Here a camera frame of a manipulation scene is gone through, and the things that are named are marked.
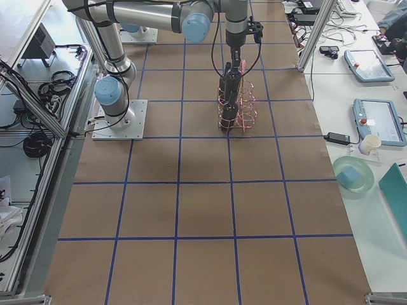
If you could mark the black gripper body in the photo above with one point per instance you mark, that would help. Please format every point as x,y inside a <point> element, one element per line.
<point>235,40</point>

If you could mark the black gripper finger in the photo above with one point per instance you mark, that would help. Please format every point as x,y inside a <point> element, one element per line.
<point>235,59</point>

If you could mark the dark wine bottle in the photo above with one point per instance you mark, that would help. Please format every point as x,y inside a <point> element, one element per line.
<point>222,81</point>
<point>230,110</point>
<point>232,84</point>

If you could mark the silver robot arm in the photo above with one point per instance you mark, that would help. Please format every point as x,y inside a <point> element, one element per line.
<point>138,22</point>

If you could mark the dark wine bottle upright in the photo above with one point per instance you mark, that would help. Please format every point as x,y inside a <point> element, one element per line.
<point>222,81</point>

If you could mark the black small device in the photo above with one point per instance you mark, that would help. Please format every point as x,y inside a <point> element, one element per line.
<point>329,51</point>

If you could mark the blue teach pendant upper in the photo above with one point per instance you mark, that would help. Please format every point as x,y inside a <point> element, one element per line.
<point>368,66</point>

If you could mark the blue teach pendant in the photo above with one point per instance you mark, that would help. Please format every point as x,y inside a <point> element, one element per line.
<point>368,66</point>
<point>378,117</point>

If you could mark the black adapter on table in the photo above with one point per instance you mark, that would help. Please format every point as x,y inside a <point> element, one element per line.
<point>337,138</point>

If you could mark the blue teach pendant lower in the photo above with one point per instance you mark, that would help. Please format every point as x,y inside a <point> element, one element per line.
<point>378,117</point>

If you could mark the white paper cup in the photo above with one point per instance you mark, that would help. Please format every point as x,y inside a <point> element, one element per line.
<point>369,144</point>

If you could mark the blue foam block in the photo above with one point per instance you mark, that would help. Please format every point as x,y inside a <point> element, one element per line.
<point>347,176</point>

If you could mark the green glass plate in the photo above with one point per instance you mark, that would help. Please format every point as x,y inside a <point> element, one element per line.
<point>365,182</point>

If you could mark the grey metal box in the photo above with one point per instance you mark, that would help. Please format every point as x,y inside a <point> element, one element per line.
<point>41,46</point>

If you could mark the teal flat box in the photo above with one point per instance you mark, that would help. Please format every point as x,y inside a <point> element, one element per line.
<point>393,187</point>

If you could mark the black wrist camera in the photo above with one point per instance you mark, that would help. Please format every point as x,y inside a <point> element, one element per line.
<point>255,29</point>

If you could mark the dark wine bottle under handle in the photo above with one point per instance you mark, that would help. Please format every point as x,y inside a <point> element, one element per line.
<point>230,110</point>

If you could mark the copper wire wine basket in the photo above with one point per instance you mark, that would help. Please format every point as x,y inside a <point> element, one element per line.
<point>246,111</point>

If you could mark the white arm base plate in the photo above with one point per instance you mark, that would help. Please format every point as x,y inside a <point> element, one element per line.
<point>130,127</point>
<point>143,36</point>

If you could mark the aluminium frame post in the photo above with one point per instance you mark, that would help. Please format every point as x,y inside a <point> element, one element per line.
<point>319,25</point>

